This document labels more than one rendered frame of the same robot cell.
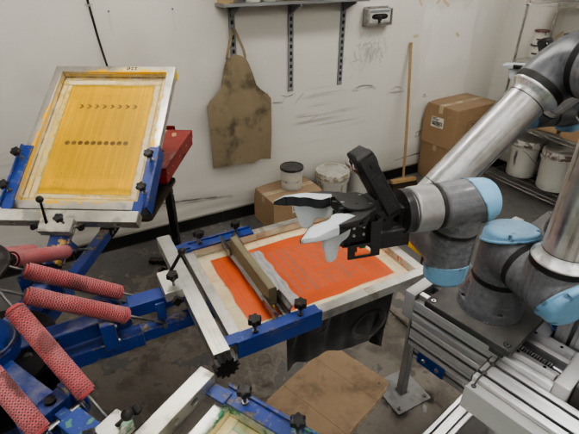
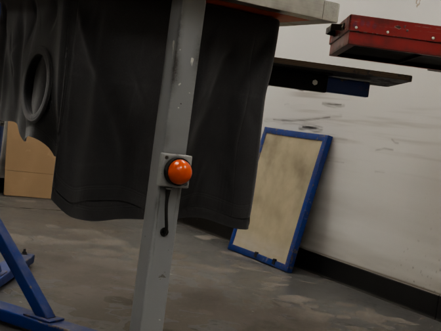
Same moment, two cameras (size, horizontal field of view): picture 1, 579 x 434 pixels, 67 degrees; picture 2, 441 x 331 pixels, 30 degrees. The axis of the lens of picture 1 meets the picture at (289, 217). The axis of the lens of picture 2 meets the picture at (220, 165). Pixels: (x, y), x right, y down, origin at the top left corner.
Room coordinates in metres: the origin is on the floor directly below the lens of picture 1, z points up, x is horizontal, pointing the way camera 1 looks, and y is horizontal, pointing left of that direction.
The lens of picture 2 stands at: (1.57, -1.86, 0.73)
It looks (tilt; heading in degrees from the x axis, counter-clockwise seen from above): 3 degrees down; 88
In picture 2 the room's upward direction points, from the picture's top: 8 degrees clockwise
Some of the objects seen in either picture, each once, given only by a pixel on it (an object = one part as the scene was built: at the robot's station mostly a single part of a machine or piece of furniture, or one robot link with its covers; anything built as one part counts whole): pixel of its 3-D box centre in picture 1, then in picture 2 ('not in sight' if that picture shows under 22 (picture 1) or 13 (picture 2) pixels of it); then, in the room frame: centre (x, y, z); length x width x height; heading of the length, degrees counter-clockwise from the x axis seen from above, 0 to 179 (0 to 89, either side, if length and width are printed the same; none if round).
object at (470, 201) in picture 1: (460, 204); not in sight; (0.62, -0.28, 1.65); 0.11 x 0.08 x 0.09; 106
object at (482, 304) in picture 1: (494, 288); not in sight; (0.82, -0.50, 1.31); 0.15 x 0.15 x 0.10
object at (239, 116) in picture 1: (239, 100); not in sight; (3.36, 0.39, 1.06); 0.53 x 0.07 x 1.05; 118
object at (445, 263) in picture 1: (443, 247); not in sight; (0.64, -0.27, 1.56); 0.11 x 0.08 x 0.11; 16
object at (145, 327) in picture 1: (196, 315); not in sight; (1.17, 0.34, 0.89); 1.24 x 0.06 x 0.06; 118
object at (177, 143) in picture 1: (141, 152); (429, 48); (2.30, 0.84, 1.06); 0.61 x 0.46 x 0.12; 178
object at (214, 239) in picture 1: (219, 244); not in sight; (1.51, 0.30, 0.98); 0.30 x 0.05 x 0.07; 118
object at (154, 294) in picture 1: (155, 300); not in sight; (1.11, 0.45, 1.02); 0.17 x 0.06 x 0.05; 118
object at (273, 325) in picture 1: (278, 329); not in sight; (1.02, 0.04, 0.98); 0.30 x 0.05 x 0.07; 118
